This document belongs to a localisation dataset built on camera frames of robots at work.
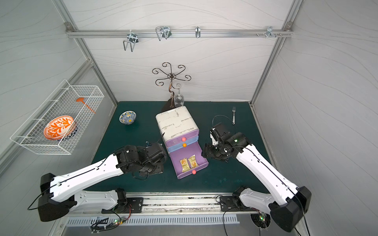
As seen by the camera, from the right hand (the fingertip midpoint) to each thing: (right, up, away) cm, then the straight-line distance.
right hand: (206, 154), depth 73 cm
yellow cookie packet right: (-7, -8, +14) cm, 17 cm away
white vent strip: (-42, -31, -3) cm, 52 cm away
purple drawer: (-13, +7, +5) cm, 15 cm away
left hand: (-22, -7, -3) cm, 24 cm away
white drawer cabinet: (-15, +13, +5) cm, 21 cm away
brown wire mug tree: (-21, +45, +20) cm, 54 cm away
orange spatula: (-67, +29, +5) cm, 73 cm away
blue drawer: (-13, +3, +10) cm, 17 cm away
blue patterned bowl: (-56, +18, +36) cm, 69 cm away
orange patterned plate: (-66, +14, -9) cm, 69 cm away
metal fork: (+26, +24, +43) cm, 56 cm away
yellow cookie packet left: (-12, -10, +13) cm, 20 cm away
